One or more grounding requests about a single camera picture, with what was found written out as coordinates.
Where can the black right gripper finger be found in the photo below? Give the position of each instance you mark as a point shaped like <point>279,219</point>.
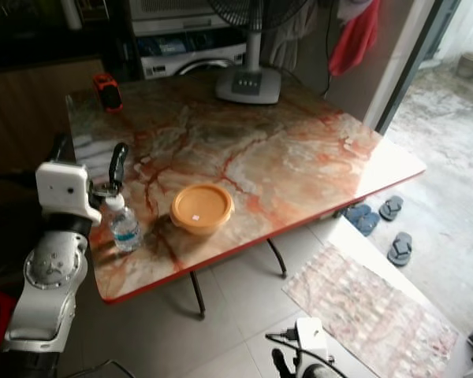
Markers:
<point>282,364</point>

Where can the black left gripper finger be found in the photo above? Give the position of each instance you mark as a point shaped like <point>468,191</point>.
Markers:
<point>118,164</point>
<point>61,150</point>

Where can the clear plastic water bottle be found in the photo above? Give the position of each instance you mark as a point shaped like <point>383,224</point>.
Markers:
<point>126,232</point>

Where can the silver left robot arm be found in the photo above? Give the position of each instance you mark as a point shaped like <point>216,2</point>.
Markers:
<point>47,299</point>

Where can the brown wooden cabinet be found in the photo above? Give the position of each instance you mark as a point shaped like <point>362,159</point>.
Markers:
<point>24,118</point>

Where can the red and black device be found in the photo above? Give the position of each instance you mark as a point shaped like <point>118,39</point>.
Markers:
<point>107,91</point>

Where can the orange lidded plastic bowl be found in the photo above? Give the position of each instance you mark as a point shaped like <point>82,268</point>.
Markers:
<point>202,208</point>

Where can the patterned floor mat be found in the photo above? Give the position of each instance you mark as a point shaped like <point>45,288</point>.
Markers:
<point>370,311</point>

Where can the white washing machine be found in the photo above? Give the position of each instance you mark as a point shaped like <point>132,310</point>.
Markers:
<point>173,57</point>

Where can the white bottle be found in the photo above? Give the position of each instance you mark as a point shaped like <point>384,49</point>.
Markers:
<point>71,14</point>

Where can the marble folding table red edge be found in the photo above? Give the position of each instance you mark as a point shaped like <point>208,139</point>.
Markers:
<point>268,150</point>

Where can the grey standing fan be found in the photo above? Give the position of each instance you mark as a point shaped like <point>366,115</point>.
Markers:
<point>248,85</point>

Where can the grey appliance box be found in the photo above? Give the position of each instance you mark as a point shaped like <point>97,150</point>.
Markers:
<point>173,14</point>

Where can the grey slipper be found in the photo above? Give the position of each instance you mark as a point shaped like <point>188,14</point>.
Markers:
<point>399,249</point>
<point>391,208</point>

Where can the blue slipper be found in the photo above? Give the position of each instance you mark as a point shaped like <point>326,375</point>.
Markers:
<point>361,219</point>

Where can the grey patterned hanging cloth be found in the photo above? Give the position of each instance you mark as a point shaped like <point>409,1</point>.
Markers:
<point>296,43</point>

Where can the red hanging cloth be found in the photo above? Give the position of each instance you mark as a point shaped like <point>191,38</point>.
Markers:
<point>355,39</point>

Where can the brown plant pot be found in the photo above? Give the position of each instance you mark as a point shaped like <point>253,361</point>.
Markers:
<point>471,64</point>

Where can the dark door frame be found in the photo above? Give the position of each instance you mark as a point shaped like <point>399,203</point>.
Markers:
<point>422,63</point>

